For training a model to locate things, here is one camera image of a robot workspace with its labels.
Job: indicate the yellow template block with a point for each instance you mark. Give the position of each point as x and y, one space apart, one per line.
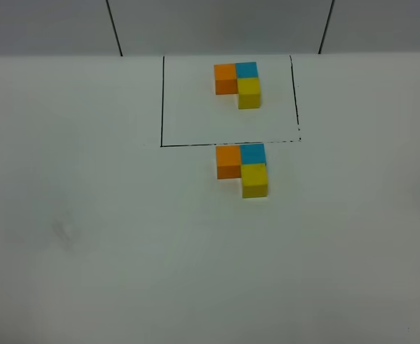
249 93

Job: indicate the orange template block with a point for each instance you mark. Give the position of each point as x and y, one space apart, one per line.
225 79

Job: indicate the blue template block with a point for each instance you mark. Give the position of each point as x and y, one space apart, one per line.
246 70

